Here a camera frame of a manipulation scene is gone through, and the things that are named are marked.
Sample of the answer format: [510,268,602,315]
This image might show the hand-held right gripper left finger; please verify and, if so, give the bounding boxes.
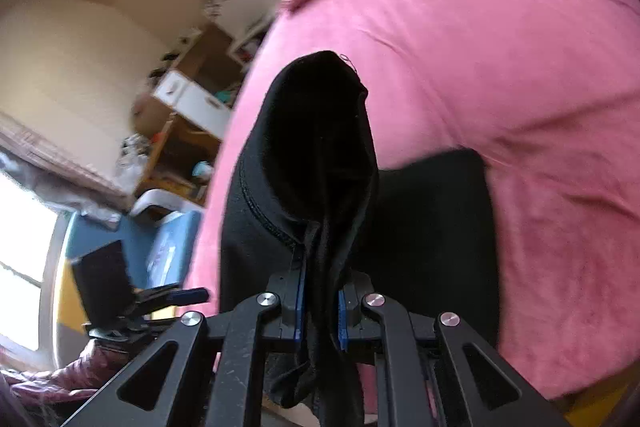
[62,252,308,427]

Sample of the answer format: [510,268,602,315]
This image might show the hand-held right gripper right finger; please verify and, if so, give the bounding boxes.
[337,269,571,427]

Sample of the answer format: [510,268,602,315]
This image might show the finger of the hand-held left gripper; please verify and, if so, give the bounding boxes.
[136,286,210,309]

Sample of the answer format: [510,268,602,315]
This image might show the black pants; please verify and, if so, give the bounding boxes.
[217,50,501,427]

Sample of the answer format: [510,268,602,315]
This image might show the person's left forearm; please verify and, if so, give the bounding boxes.
[0,339,133,413]

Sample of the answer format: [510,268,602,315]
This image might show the bright window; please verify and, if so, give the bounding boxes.
[0,172,61,353]

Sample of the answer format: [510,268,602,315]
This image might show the wooden shelf unit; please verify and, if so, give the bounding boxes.
[132,24,261,208]

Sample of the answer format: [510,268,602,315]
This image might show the white drawer box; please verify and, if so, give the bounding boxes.
[152,69,233,140]

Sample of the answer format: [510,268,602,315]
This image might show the pink bed sheet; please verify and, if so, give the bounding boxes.
[187,0,640,418]

